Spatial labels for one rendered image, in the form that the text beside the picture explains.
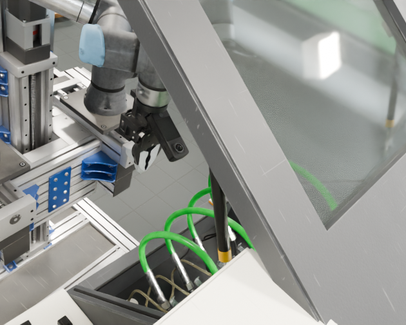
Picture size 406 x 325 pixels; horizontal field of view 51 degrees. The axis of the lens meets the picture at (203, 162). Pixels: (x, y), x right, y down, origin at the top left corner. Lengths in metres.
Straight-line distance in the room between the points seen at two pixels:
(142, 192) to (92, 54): 1.92
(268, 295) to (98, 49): 0.55
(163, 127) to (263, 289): 0.51
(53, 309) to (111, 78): 0.73
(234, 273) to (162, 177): 2.35
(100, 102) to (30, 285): 0.91
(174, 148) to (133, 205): 1.73
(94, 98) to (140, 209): 1.23
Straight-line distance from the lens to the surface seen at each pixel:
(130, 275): 1.25
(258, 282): 0.50
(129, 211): 2.57
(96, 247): 2.13
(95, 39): 0.84
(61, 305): 1.09
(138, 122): 0.95
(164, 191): 2.73
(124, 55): 0.84
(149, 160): 1.02
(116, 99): 1.48
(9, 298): 2.00
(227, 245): 0.61
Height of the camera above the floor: 1.94
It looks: 40 degrees down
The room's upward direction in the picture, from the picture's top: 19 degrees clockwise
